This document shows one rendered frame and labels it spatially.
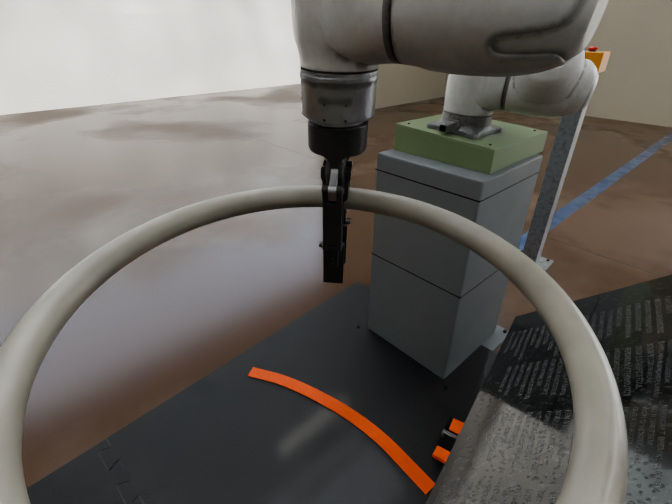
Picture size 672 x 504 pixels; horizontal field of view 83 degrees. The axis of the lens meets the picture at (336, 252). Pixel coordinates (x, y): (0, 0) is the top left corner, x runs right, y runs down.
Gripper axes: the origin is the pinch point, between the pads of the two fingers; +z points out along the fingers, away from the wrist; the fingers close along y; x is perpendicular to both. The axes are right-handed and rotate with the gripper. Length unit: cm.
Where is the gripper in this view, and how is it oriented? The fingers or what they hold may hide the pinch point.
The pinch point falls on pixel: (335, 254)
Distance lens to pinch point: 58.6
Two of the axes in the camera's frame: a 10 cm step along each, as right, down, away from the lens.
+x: 10.0, 0.7, -0.7
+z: -0.2, 8.3, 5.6
